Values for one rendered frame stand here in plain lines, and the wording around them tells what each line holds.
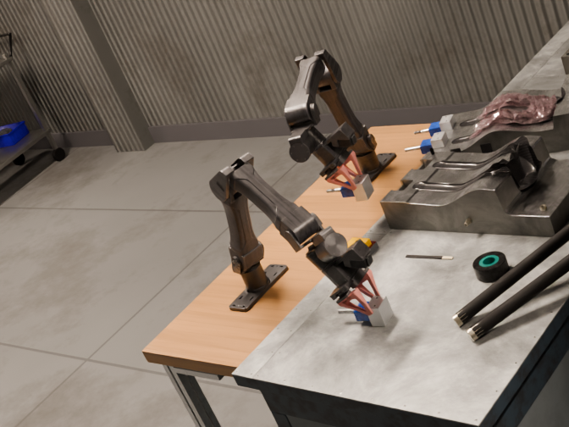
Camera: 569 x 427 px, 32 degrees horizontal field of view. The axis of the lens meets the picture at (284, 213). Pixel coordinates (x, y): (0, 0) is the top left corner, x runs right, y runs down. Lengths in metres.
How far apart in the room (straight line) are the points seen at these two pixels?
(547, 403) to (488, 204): 0.53
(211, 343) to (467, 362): 0.74
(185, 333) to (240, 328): 0.17
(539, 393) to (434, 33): 3.02
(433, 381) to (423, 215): 0.63
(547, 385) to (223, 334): 0.85
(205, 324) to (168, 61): 3.76
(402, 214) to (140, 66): 4.01
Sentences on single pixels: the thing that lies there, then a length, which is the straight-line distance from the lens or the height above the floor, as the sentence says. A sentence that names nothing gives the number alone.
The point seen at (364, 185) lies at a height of 0.94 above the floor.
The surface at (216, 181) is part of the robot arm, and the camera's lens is 2.42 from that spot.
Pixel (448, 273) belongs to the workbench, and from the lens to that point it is 2.44.
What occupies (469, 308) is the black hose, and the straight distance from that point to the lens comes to 2.23.
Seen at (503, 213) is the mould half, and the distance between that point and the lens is 2.48.
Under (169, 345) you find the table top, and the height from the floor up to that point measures 0.80.
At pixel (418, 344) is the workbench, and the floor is 0.80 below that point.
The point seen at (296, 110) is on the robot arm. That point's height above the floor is 1.20.
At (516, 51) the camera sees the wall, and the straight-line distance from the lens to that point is 4.82.
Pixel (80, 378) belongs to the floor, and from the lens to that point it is 4.47.
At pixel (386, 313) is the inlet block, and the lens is 2.34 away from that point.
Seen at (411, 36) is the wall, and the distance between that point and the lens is 5.06.
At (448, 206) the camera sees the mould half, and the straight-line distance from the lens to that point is 2.55.
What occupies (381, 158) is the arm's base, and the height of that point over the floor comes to 0.81.
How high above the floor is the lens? 2.07
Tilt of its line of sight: 25 degrees down
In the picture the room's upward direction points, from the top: 24 degrees counter-clockwise
